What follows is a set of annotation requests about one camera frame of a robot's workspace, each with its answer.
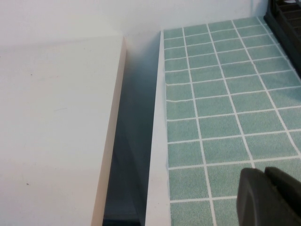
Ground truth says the white side cabinet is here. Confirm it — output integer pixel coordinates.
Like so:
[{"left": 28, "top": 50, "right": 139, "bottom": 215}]
[{"left": 0, "top": 34, "right": 127, "bottom": 226}]

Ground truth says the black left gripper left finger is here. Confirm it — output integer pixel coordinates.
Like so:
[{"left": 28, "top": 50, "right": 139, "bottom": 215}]
[{"left": 236, "top": 167, "right": 301, "bottom": 226}]

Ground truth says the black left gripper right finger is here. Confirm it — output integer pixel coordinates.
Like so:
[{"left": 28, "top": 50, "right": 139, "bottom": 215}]
[{"left": 264, "top": 166, "right": 301, "bottom": 211}]

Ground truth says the black plastic crate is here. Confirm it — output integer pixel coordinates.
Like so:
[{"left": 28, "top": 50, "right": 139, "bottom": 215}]
[{"left": 262, "top": 0, "right": 301, "bottom": 80}]

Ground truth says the green checked tablecloth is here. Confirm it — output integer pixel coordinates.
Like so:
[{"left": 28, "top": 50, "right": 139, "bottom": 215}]
[{"left": 159, "top": 16, "right": 301, "bottom": 226}]

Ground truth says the black wire dish rack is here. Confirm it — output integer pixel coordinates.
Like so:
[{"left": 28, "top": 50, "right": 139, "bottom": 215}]
[{"left": 268, "top": 0, "right": 278, "bottom": 17}]

